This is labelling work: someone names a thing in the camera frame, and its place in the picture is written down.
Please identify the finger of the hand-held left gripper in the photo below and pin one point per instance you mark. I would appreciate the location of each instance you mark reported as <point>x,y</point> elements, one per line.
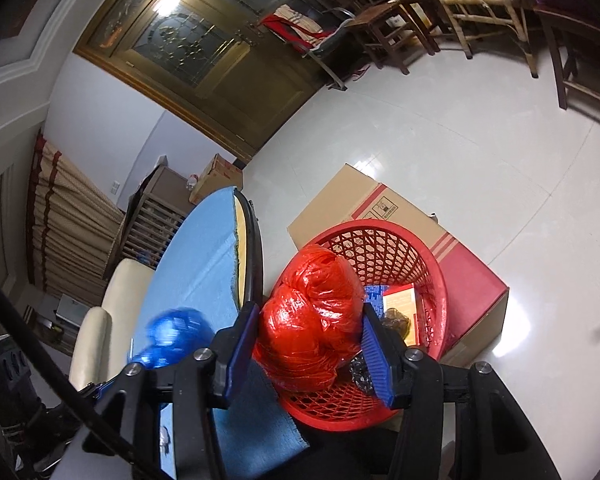
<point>96,390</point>

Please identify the red plastic bag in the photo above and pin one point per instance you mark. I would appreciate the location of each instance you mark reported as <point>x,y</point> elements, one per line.
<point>310,320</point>

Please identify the wooden crib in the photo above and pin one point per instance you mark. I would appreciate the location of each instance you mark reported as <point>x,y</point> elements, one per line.
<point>155,220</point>

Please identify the wooden glass-panel door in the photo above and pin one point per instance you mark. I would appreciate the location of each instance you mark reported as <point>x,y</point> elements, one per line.
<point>260,100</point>

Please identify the dark wooden chair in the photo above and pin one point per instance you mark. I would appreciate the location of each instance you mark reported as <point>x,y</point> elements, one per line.
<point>550,25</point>

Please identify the small cardboard box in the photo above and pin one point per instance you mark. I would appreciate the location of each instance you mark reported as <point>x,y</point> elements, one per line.
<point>220,172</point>

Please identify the blue plastic bag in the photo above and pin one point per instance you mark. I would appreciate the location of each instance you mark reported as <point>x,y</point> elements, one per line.
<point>175,332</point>

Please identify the small white bottle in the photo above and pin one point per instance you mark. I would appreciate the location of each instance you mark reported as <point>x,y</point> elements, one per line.
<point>193,182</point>

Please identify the wooden stool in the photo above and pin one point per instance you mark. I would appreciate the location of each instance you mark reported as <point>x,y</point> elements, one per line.
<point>380,12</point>

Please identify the blue tablecloth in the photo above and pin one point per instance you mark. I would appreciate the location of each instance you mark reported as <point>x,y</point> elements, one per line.
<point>200,270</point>

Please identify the large cardboard box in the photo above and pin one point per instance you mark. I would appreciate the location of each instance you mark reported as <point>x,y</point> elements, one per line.
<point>360,195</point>

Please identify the blue printed packet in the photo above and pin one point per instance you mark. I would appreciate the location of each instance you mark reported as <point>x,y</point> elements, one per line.
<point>374,297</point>

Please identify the red plastic basket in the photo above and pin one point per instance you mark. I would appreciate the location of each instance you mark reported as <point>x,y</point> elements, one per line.
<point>380,255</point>

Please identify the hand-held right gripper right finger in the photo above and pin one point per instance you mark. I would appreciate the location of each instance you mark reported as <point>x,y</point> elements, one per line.
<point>377,355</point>

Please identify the metal chair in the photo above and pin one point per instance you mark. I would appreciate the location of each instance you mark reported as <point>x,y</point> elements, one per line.
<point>330,45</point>

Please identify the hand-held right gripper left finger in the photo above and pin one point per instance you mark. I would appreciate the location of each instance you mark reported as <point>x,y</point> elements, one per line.
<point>237,355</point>

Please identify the cream leather sofa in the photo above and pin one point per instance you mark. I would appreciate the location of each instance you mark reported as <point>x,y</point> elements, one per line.
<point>125,285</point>

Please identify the small red and white box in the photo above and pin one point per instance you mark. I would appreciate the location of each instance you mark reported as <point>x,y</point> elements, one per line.
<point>400,297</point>

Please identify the round black-rimmed table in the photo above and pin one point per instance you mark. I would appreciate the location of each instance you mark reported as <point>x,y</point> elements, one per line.
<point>252,240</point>

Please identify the red cloth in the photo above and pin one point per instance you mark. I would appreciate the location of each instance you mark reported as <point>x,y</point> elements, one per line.
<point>280,24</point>

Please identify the black plastic bag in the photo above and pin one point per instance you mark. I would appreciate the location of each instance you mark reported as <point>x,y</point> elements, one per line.
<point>360,372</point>

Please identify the bamboo chair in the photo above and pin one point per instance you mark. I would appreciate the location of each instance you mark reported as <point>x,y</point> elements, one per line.
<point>480,10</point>

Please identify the beige cloth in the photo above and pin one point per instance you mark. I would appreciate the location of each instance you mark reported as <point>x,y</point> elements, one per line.
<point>300,25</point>

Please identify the beige striped curtains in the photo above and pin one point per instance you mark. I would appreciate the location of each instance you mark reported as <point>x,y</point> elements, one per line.
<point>70,230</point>

